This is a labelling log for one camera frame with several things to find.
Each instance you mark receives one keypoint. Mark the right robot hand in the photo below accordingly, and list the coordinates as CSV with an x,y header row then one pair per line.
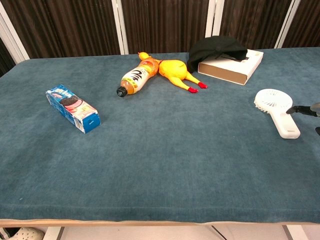
x,y
303,109

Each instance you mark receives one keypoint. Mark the white handheld fan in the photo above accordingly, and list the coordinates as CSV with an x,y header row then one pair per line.
x,y
277,104

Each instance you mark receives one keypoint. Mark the white flat box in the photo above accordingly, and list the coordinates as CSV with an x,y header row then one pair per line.
x,y
232,67

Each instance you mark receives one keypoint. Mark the black cap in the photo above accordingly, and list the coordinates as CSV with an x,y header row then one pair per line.
x,y
212,51

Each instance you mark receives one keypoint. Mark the yellow rubber chicken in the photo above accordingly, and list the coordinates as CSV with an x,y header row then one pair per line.
x,y
175,71

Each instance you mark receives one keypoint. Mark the blue-green table cloth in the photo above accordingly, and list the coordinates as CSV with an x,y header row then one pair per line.
x,y
160,150

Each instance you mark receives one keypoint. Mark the orange drink bottle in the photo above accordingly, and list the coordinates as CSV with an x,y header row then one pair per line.
x,y
138,76

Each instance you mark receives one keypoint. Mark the blue cookie box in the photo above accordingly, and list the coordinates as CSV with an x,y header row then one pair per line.
x,y
72,108

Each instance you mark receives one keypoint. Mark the white perforated clog shoe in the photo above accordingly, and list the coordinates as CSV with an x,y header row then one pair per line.
x,y
23,233

